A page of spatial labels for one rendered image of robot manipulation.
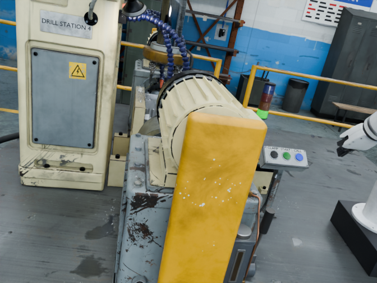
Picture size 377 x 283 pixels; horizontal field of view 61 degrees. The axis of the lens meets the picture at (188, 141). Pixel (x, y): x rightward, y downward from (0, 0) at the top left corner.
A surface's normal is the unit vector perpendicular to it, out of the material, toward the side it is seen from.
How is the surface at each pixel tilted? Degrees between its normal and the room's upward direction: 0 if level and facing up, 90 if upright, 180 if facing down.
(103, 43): 90
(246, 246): 90
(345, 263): 0
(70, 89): 90
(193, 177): 90
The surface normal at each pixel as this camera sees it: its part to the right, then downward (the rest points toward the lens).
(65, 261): 0.18, -0.91
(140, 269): 0.14, 0.40
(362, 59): -0.26, 0.33
